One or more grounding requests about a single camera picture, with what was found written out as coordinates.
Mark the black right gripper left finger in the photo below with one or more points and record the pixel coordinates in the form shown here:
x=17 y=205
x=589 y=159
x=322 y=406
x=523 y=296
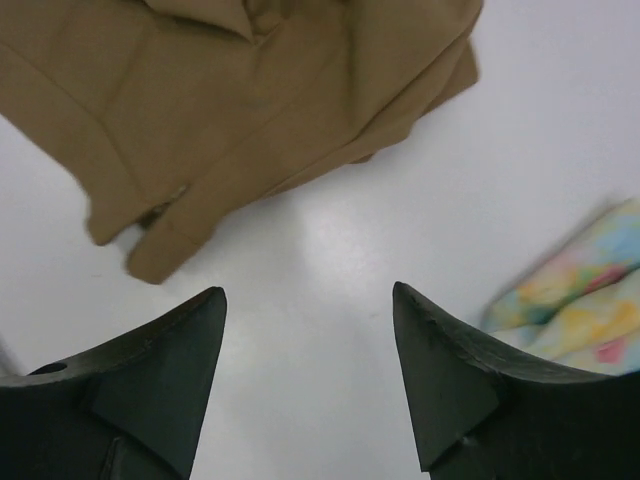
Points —
x=130 y=408

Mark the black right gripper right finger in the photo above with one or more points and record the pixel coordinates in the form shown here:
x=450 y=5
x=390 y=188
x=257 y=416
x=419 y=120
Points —
x=482 y=409

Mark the floral pastel skirt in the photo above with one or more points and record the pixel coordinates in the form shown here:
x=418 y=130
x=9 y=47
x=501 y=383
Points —
x=579 y=307

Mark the brown skirt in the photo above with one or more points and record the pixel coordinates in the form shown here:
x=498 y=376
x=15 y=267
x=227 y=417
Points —
x=182 y=112

